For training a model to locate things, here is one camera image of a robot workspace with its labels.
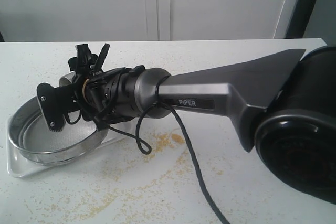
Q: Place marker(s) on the black vertical post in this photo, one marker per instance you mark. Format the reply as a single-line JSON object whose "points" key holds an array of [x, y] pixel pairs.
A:
{"points": [[300, 18]]}

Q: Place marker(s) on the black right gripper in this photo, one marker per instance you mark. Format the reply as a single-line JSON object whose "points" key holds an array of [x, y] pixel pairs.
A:
{"points": [[94, 92]]}

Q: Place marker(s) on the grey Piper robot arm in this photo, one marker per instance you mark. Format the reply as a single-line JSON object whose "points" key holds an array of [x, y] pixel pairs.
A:
{"points": [[281, 105]]}

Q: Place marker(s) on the white rectangular plastic tray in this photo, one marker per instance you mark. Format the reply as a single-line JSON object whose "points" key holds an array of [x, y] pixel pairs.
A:
{"points": [[18, 166]]}

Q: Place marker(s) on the stainless steel cup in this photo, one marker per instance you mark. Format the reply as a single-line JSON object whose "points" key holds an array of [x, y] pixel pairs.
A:
{"points": [[67, 79]]}

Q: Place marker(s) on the round stainless steel sieve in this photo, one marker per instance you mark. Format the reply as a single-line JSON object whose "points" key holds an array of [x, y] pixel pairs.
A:
{"points": [[29, 134]]}

